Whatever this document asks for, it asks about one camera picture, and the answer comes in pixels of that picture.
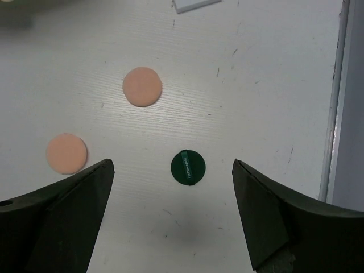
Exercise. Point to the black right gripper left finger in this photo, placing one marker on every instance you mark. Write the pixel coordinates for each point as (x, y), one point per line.
(54, 229)

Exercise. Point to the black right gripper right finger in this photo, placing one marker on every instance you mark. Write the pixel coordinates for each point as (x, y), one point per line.
(287, 231)

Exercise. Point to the white square makeup pad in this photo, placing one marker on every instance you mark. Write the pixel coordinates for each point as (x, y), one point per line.
(182, 6)

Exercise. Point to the peach round makeup puff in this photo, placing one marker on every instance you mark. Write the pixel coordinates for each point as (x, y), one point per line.
(66, 154)
(142, 86)

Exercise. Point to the green puff with ribbon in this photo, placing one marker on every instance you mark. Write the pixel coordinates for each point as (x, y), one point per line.
(188, 167)

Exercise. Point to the aluminium table edge rail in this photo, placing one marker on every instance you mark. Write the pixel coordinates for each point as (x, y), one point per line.
(334, 119)

